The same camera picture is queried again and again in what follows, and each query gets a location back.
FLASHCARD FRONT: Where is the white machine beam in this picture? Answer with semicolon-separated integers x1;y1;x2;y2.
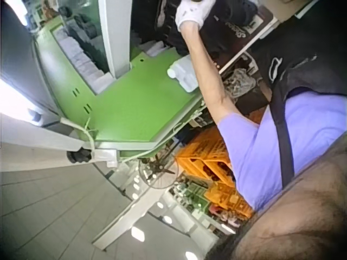
0;112;118;166

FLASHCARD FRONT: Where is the grey crumpled cloth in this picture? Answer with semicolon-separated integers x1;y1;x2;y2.
223;67;258;99

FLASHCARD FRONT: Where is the small pile of white sheets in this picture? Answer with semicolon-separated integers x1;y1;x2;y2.
139;40;166;58

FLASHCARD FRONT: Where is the person's left hand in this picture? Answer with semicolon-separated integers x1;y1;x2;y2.
175;0;215;32

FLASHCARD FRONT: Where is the tan cardboard box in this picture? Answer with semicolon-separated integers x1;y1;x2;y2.
267;0;323;20

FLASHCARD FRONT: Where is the row of black packets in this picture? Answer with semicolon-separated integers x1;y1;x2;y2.
58;5;107;74

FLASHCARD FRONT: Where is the white machine column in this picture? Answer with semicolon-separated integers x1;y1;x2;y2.
97;0;134;80

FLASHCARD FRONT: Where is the white plastic jug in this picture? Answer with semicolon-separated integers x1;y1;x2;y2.
166;54;201;94

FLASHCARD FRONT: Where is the orange plastic crate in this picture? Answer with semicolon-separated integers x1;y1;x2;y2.
175;127;237;188
205;183;256;220

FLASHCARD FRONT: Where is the white cord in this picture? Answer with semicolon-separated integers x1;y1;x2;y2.
81;116;159;164

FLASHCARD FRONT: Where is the wire guard fan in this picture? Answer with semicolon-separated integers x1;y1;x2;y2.
137;154;180;190

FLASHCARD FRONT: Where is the dark grey machine panel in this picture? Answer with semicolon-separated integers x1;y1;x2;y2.
0;0;61;116

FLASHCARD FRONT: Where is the row of white packets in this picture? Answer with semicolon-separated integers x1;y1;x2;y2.
53;27;113;95

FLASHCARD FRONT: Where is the black printed garment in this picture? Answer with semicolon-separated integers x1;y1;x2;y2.
154;0;274;68

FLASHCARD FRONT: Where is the green work table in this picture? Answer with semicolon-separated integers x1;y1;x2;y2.
34;16;207;158

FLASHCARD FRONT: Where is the black round knob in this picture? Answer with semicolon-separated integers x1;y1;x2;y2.
66;148;93;164

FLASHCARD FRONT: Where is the shelf of mixed goods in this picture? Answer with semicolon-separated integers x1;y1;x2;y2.
167;175;245;234

